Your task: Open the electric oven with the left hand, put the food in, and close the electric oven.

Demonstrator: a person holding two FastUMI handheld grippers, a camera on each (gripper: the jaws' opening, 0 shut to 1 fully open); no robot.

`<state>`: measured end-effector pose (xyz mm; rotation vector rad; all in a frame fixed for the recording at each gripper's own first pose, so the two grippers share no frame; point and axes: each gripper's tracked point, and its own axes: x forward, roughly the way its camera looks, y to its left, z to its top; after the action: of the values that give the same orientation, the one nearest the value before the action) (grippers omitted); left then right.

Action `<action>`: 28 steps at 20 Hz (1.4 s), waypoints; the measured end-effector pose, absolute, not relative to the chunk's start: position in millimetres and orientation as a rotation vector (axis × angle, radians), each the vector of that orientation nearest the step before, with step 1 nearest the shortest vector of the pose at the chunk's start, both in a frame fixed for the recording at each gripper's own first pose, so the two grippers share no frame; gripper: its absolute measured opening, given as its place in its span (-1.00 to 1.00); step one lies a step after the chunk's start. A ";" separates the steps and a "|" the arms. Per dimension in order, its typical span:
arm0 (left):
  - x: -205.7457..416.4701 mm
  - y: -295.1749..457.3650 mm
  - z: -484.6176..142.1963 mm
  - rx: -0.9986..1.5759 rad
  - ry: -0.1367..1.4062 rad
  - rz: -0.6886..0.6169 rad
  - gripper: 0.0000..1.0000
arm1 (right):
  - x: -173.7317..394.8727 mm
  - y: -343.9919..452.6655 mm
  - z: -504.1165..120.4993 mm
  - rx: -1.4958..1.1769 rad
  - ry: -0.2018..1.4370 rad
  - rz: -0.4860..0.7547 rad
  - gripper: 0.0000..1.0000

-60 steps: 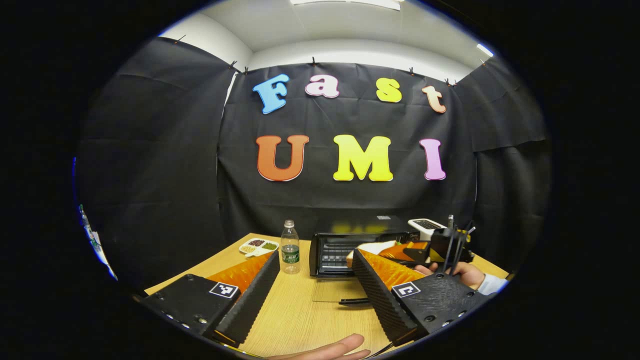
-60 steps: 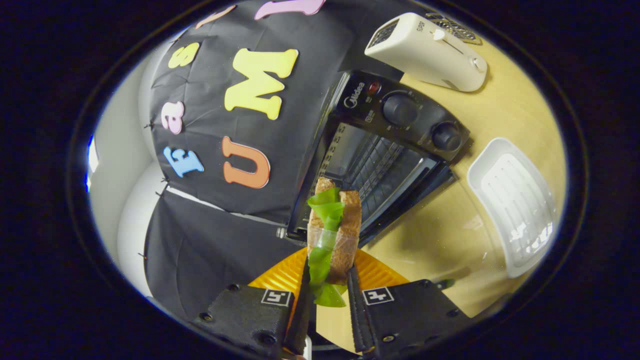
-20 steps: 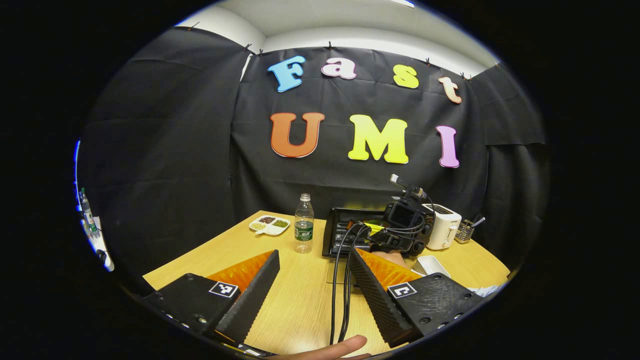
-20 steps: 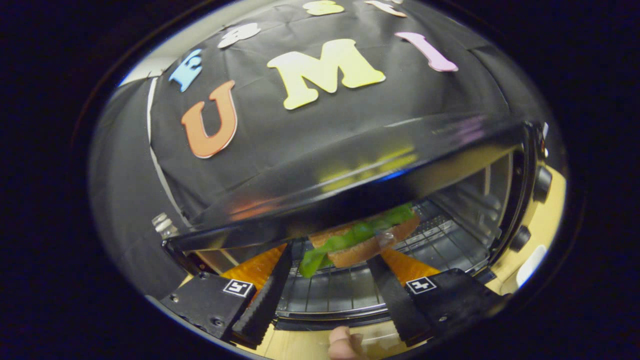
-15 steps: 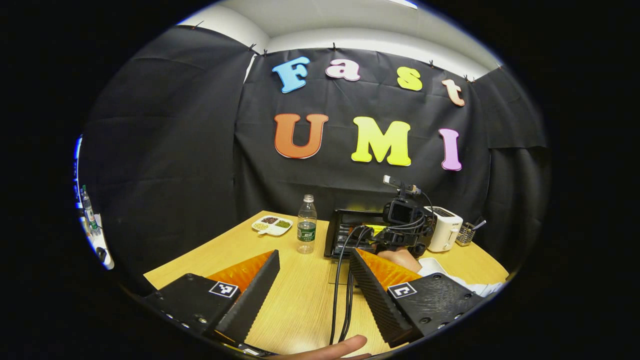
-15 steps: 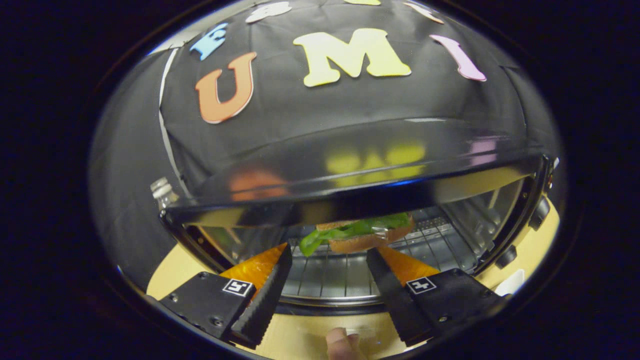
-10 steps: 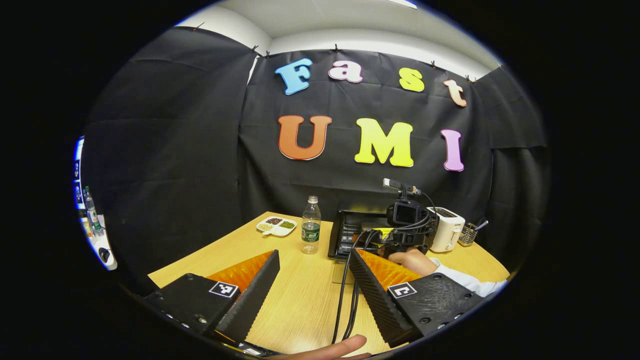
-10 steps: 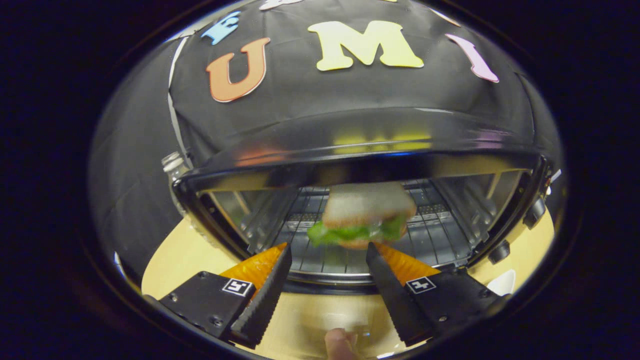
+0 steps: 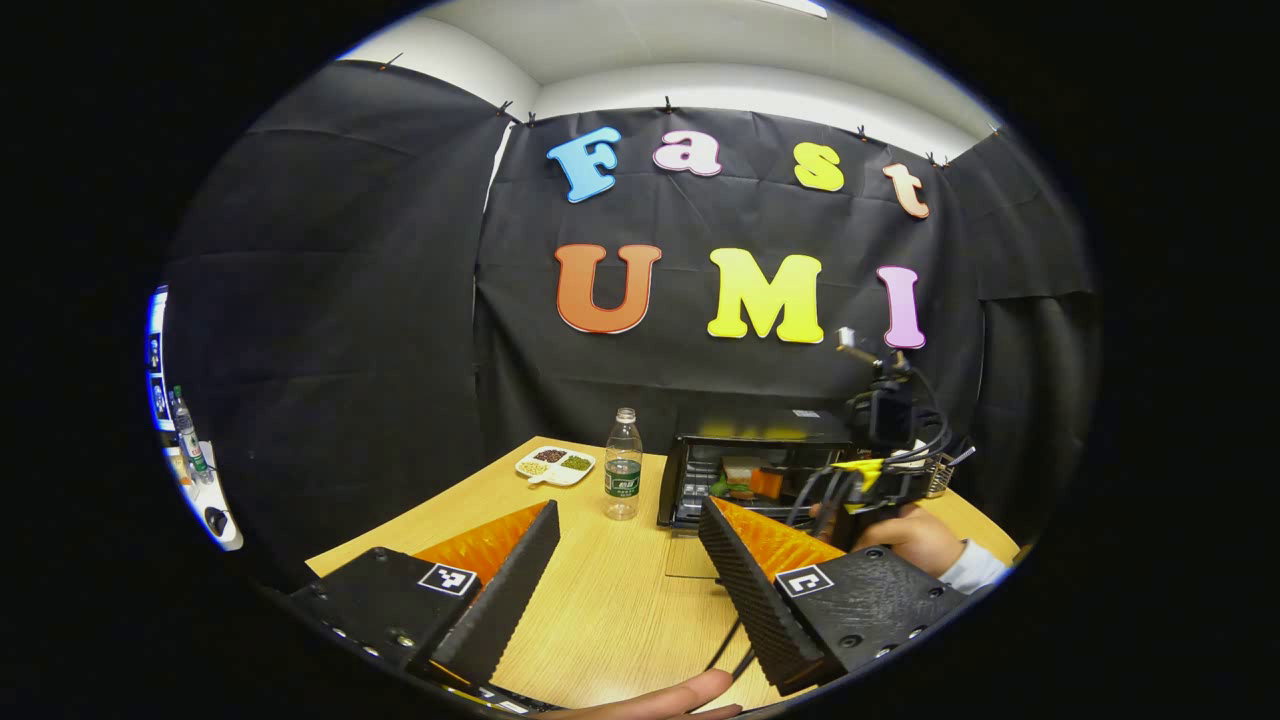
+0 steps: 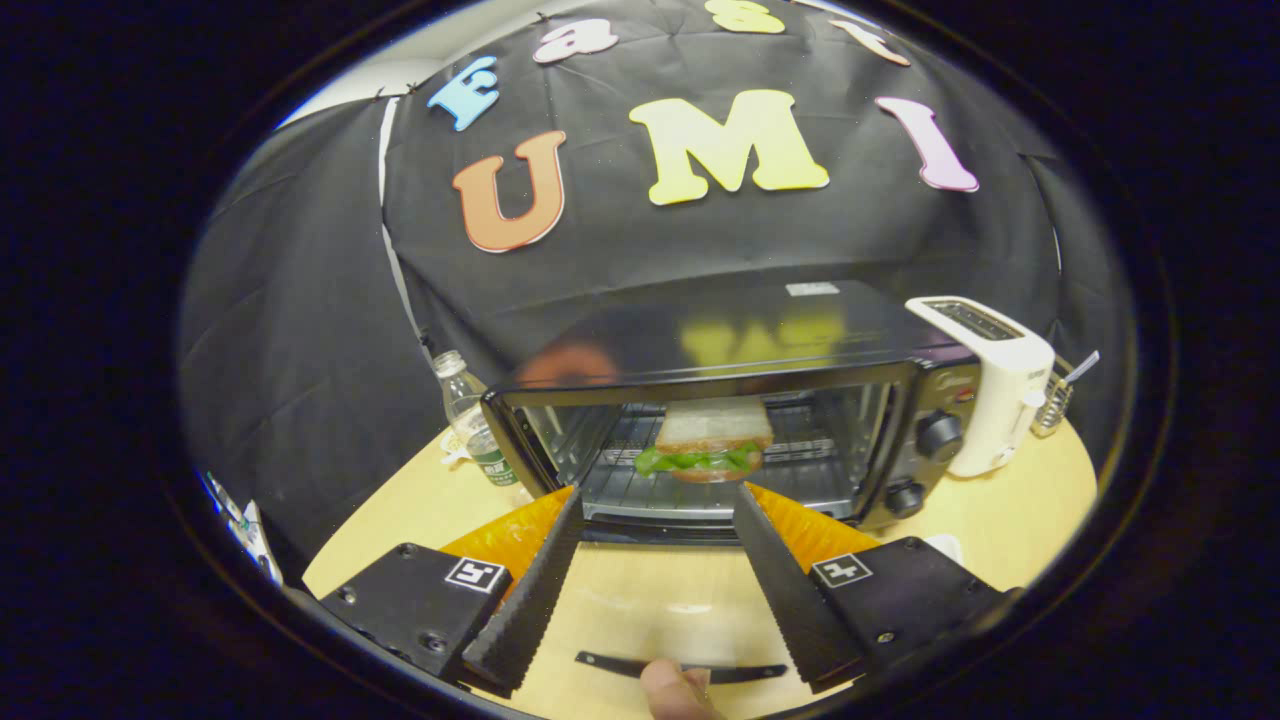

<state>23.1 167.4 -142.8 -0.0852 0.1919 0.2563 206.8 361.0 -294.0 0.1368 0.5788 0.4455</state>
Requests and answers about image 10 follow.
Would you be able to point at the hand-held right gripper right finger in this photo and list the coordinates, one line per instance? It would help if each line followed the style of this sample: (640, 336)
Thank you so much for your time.
(785, 590)

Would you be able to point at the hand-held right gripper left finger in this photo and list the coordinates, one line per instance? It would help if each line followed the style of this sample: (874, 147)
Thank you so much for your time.
(530, 590)

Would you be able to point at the lettuce sandwich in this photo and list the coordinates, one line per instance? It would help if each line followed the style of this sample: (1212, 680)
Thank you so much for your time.
(712, 440)

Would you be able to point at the black electric oven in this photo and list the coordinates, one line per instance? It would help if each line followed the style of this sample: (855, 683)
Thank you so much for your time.
(760, 330)

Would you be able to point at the clear plastic water bottle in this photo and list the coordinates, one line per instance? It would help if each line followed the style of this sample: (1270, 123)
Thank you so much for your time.
(475, 420)

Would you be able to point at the black backdrop cloth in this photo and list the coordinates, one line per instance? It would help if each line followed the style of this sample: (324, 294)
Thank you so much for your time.
(300, 330)

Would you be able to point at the white toaster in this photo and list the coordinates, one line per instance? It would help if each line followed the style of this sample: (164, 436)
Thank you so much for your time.
(990, 390)

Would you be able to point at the metal spoon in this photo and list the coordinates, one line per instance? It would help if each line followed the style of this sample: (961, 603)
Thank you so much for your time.
(1083, 366)

